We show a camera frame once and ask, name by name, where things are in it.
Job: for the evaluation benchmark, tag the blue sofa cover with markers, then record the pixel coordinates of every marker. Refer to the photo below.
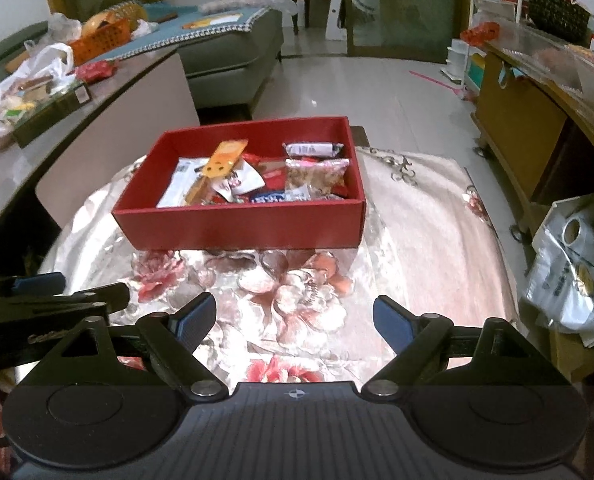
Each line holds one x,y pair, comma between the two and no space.
167,35

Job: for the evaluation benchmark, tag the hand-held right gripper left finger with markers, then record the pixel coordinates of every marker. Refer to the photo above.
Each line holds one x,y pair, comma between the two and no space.
197,322

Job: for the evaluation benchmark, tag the orange plastic basket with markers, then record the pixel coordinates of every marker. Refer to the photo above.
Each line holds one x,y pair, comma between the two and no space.
102,40

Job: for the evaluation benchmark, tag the red ornament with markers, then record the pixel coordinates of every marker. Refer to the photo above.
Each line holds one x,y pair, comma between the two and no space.
479,32

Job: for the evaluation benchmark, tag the clear nut packet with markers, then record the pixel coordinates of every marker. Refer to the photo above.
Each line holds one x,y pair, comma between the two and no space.
317,175

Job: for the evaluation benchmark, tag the grey coffee table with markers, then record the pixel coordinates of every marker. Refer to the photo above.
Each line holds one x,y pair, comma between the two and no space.
127,110

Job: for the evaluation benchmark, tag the blue snack packet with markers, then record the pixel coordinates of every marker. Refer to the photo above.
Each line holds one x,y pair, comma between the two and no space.
269,197

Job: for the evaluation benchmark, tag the grey sofa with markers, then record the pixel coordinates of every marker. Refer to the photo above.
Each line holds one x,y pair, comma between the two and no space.
227,60

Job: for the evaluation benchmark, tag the wooden cabinet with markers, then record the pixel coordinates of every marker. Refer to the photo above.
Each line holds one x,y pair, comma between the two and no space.
517,125

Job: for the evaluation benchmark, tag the white plastic container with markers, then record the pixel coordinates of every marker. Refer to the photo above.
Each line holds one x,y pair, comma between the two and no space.
454,60

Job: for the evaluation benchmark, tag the clear plastic bag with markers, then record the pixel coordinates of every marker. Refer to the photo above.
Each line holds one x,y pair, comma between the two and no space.
64,25
237,2

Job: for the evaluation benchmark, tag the white plastic shopping bag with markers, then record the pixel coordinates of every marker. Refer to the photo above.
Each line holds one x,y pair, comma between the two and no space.
52,57

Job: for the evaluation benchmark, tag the pink stick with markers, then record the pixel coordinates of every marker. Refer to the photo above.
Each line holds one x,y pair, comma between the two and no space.
434,81

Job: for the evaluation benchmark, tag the plain white snack packet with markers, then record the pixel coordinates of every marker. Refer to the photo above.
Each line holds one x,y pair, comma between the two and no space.
177,185

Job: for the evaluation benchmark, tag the dark woven basket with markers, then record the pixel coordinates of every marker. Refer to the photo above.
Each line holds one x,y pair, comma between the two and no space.
559,12

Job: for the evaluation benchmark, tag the orange snack packet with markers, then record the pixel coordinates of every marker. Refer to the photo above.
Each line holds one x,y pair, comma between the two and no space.
224,157

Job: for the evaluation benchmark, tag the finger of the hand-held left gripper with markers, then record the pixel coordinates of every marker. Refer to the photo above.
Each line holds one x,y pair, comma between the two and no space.
102,297
37,284

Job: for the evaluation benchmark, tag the white perforated panel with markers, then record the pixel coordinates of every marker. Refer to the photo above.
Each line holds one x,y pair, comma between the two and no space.
334,15

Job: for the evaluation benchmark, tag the white bar wrapper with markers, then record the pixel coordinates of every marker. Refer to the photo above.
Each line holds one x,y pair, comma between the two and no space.
309,149

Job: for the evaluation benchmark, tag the red cardboard box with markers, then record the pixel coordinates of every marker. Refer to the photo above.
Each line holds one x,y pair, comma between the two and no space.
237,225

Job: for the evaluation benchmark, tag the white plastic bag with rolls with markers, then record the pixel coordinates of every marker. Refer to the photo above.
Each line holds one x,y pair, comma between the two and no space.
557,280

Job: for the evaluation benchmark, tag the dark green box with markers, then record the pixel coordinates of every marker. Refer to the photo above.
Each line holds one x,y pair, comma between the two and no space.
47,120

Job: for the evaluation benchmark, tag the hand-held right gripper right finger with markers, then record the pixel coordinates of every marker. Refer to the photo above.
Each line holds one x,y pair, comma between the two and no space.
392,322

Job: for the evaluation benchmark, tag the red white snack packet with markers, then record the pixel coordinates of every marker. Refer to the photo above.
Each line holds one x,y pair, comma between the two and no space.
242,180

